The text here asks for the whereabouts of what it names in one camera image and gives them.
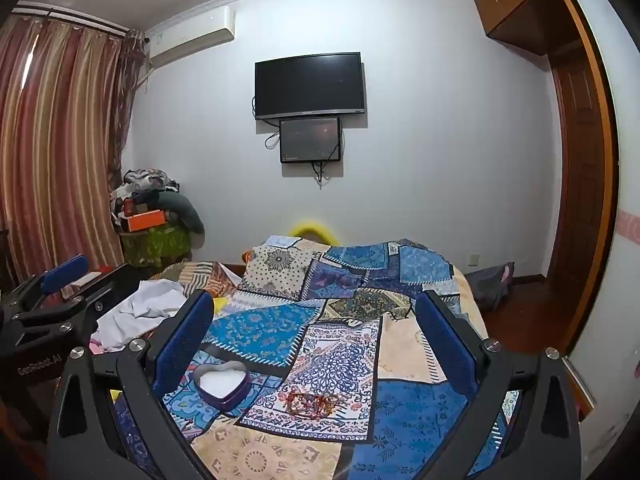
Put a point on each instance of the dark bag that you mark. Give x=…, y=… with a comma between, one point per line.
x=492, y=285

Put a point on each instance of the white wall outlet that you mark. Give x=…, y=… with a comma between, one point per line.
x=475, y=260

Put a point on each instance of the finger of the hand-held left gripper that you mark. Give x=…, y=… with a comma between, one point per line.
x=65, y=271
x=112, y=287

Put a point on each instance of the black wall television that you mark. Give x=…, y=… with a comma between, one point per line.
x=310, y=85

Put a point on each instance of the orange box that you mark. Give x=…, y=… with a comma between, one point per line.
x=146, y=220

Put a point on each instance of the striped curtain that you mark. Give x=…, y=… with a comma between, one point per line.
x=60, y=150

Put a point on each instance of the small black wall monitor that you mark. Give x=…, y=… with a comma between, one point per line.
x=310, y=140

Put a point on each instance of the patchwork printed blanket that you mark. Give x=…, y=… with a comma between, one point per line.
x=350, y=360

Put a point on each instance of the curtain rail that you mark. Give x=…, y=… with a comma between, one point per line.
x=70, y=17

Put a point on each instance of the grey padded garment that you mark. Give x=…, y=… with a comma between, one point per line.
x=187, y=212

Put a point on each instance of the green patterned cloth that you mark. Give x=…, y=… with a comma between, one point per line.
x=155, y=247

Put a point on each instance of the wooden overhead cabinet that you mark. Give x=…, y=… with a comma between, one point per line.
x=515, y=0

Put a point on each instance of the brown wooden door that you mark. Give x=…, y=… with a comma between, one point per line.
x=580, y=170

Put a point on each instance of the pink cloth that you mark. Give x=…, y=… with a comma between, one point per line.
x=97, y=346

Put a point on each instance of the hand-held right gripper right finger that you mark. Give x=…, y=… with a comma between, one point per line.
x=446, y=347

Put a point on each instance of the yellow printed cloth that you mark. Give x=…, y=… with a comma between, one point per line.
x=220, y=306

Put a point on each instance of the yellow plush object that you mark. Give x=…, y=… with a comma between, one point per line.
x=312, y=227

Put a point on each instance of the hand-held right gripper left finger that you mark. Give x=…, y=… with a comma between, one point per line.
x=181, y=342

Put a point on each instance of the white air conditioner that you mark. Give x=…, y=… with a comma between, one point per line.
x=192, y=35

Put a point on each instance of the pile of clothes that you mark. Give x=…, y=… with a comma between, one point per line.
x=142, y=185

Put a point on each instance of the orange striped cloth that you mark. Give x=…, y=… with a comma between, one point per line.
x=200, y=277

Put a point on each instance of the white cloth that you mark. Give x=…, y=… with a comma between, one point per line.
x=135, y=310

